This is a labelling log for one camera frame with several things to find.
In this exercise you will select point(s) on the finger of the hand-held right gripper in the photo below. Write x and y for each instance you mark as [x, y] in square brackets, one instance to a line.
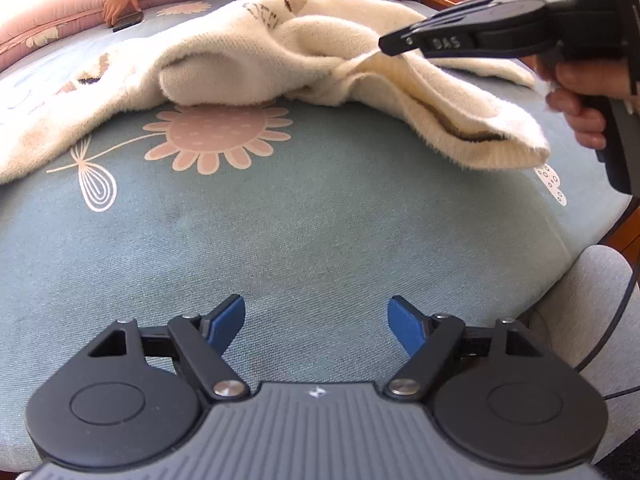
[445, 40]

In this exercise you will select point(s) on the cream knitted sweater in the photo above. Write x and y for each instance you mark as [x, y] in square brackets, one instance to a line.
[225, 55]

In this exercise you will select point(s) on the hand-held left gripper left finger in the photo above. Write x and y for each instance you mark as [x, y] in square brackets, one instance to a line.
[227, 321]

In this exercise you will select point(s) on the person's grey trouser leg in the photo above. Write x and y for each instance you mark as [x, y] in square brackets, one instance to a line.
[590, 305]

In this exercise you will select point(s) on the pink floral quilt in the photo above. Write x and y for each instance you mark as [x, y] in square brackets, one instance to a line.
[50, 15]

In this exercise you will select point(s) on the black smartphone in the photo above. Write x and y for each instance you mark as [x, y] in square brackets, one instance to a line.
[129, 22]

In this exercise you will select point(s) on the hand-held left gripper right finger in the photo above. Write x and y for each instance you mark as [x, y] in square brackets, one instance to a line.
[406, 322]

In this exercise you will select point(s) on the person's right hand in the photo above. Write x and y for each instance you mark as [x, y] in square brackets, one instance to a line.
[585, 110]

